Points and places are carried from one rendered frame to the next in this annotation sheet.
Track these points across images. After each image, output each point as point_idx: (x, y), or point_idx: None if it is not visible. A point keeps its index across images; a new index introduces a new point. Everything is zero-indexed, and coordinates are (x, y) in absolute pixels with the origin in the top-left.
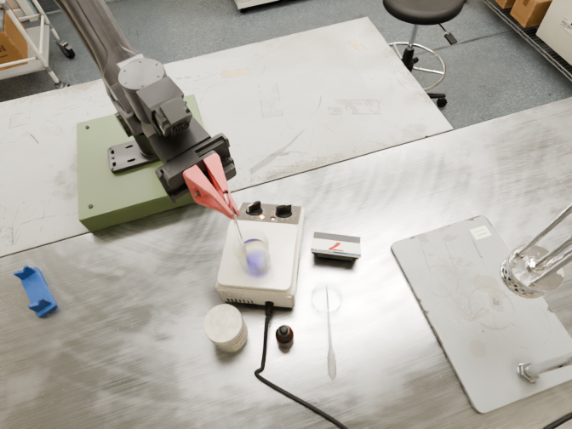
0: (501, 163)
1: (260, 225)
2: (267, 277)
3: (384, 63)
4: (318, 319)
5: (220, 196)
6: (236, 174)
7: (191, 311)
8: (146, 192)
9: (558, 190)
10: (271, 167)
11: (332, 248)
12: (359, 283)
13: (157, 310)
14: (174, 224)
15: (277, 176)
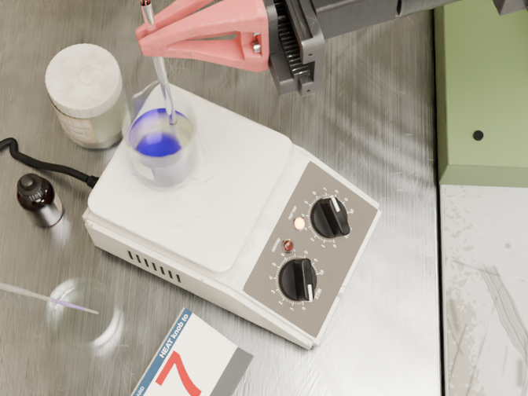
0: None
1: (256, 198)
2: (129, 174)
3: None
4: (53, 286)
5: (216, 40)
6: (279, 94)
7: (176, 63)
8: (467, 11)
9: None
10: (485, 325)
11: (177, 364)
12: None
13: (204, 5)
14: (390, 69)
15: (449, 330)
